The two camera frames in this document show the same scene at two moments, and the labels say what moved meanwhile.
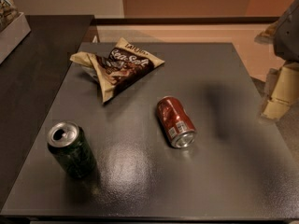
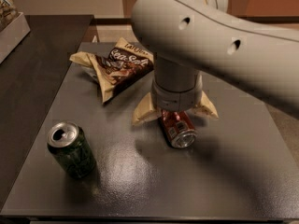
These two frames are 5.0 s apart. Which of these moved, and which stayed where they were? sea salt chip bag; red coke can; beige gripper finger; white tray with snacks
Moved: beige gripper finger
Stayed: red coke can; white tray with snacks; sea salt chip bag
